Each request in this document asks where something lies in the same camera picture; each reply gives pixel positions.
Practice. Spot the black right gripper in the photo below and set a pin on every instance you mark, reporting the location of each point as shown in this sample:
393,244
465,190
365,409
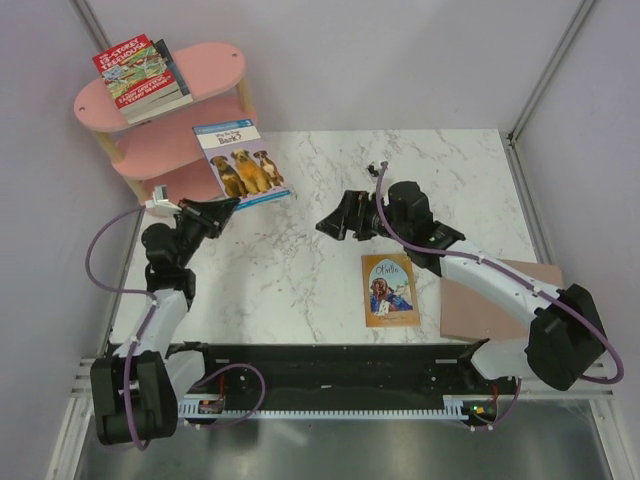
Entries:
349,215

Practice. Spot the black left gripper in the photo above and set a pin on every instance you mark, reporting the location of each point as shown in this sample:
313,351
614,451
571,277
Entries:
212,216

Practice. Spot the purple dog book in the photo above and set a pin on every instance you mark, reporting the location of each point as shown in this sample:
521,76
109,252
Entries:
237,156

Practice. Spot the Othello orange book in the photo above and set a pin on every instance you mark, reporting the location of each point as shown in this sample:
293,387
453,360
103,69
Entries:
390,297

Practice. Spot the Nineteen Eighty-Four blue book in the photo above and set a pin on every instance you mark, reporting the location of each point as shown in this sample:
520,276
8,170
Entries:
160,110

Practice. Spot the red Treehouse book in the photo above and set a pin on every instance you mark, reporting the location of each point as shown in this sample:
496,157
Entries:
131,71

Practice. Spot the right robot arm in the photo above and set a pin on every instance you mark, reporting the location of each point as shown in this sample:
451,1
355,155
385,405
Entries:
565,335

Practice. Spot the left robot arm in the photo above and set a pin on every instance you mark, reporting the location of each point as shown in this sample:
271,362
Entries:
137,388

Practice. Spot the pink three-tier shelf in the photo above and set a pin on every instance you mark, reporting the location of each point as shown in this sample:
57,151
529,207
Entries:
163,150

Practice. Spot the brown file folder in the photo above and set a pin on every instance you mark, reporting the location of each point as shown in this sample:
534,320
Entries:
467,315

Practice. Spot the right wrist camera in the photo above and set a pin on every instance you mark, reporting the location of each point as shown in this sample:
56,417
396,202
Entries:
375,170

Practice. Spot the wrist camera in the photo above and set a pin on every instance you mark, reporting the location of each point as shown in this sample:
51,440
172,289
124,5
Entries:
160,199
375,170

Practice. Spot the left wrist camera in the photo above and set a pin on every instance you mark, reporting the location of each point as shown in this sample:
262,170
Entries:
160,199

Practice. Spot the white cable duct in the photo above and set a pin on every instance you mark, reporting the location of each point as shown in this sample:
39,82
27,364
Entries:
208,408

